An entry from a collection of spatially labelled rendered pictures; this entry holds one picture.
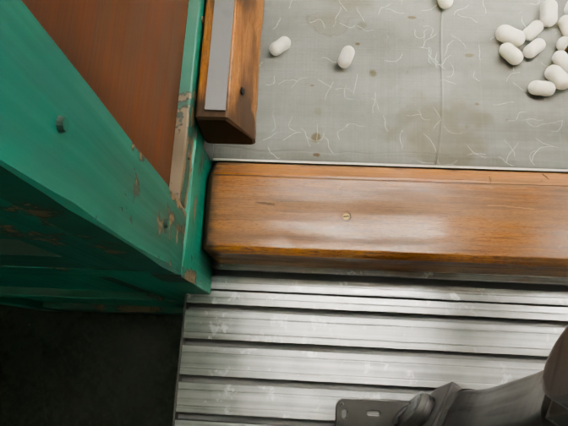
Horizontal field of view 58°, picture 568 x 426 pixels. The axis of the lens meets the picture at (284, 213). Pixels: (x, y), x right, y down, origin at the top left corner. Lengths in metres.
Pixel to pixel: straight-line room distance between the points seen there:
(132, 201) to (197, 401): 0.37
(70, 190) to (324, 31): 0.51
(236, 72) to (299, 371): 0.37
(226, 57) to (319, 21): 0.21
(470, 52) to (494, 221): 0.24
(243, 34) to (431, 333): 0.43
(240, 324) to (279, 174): 0.20
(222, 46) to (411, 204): 0.28
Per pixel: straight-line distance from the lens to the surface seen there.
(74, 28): 0.32
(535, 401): 0.40
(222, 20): 0.59
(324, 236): 0.59
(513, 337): 0.72
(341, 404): 0.66
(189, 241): 0.54
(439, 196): 0.62
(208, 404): 0.68
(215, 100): 0.55
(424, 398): 0.56
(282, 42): 0.70
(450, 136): 0.68
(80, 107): 0.29
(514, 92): 0.73
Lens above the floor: 1.34
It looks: 75 degrees down
